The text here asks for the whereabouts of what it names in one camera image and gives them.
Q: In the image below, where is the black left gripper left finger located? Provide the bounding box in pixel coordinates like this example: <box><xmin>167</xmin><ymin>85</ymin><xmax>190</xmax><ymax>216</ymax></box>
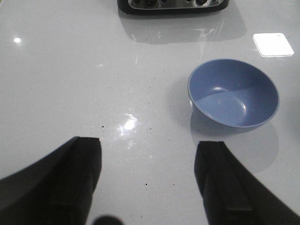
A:
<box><xmin>0</xmin><ymin>136</ymin><xmax>102</xmax><ymax>225</ymax></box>

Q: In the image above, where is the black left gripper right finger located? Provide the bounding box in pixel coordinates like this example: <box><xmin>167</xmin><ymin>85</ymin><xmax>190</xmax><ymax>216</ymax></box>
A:
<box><xmin>195</xmin><ymin>141</ymin><xmax>300</xmax><ymax>225</ymax></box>

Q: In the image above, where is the black and silver toaster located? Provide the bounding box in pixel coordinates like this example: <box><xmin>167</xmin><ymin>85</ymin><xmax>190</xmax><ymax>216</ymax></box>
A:
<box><xmin>117</xmin><ymin>0</ymin><xmax>230</xmax><ymax>15</ymax></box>

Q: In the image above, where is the blue bowl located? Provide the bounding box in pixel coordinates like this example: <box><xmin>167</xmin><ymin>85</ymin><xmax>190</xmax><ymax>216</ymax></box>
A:
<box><xmin>187</xmin><ymin>59</ymin><xmax>279</xmax><ymax>133</ymax></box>

